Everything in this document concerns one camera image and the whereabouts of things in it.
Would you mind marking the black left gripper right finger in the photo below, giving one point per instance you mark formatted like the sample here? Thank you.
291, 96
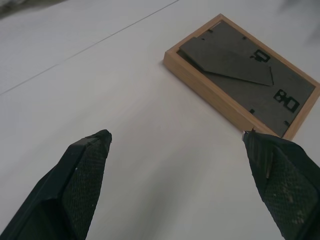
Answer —
282, 185

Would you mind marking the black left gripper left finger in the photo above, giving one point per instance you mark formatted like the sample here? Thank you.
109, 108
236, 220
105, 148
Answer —
67, 190

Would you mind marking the wooden picture frame face down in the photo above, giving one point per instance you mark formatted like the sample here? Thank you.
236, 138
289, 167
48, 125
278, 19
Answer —
240, 75

